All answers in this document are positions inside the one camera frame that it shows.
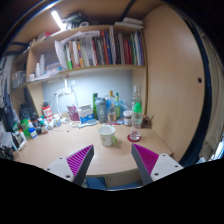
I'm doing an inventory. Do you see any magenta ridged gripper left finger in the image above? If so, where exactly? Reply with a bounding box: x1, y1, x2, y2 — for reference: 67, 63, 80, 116
45, 145, 94, 186

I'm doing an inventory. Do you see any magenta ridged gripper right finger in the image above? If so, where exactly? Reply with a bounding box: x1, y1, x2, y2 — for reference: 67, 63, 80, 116
131, 144, 182, 185

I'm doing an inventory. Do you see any clear bottle with green cap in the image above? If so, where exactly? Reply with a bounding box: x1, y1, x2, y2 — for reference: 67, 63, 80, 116
130, 102, 143, 141

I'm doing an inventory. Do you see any round red coaster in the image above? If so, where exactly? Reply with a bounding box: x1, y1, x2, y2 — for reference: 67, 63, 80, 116
127, 134, 141, 142

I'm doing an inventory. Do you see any brown ceramic cup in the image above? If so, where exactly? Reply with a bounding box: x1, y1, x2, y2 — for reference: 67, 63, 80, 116
141, 116, 152, 129

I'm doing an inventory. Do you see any blue and white box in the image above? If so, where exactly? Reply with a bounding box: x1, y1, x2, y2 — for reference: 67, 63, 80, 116
78, 104, 93, 124

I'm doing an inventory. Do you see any magenta pouch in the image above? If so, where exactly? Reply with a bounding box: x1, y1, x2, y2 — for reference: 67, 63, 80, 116
67, 106, 79, 121

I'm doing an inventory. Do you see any jar with white lid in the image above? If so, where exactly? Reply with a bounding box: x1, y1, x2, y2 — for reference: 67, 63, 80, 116
123, 110, 132, 126

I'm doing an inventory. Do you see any grey shaker bottle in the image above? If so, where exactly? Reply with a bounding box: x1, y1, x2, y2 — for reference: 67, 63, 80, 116
95, 97, 107, 124

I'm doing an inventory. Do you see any red and white canister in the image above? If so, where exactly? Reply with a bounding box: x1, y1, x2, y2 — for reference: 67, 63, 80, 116
42, 101, 53, 123

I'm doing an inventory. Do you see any clear glass bottle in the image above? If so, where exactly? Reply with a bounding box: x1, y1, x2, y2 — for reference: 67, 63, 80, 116
131, 86, 142, 107

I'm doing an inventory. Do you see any green spray bottle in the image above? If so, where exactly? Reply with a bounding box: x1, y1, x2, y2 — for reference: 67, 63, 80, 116
115, 93, 120, 119

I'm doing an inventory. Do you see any dark green bottle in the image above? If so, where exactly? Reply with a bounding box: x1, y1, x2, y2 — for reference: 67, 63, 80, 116
93, 93, 98, 120

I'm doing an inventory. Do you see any dark clothes hanging left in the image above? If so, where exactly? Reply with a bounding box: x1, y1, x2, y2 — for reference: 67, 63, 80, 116
0, 84, 14, 132

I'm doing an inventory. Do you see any wooden wardrobe door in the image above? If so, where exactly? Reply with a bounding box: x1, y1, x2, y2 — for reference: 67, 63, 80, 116
144, 5, 205, 161

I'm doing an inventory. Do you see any white bottle on shelf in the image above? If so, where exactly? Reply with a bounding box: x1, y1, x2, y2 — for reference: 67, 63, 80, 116
40, 54, 45, 75

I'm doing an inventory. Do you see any row of books on shelf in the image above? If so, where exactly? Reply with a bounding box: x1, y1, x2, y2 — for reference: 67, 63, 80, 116
54, 26, 145, 70

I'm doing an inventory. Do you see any ceiling strip light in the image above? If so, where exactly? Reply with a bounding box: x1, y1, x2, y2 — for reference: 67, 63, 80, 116
51, 10, 66, 30

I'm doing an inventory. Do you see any white mug with green handle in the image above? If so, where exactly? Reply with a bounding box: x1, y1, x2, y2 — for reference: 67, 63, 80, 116
98, 125, 117, 147

